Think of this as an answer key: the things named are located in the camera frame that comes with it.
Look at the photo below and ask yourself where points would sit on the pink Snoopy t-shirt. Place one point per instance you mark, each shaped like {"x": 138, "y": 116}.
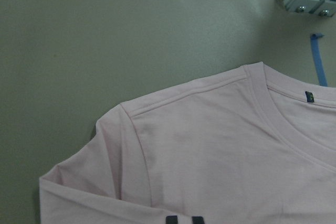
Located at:
{"x": 249, "y": 145}

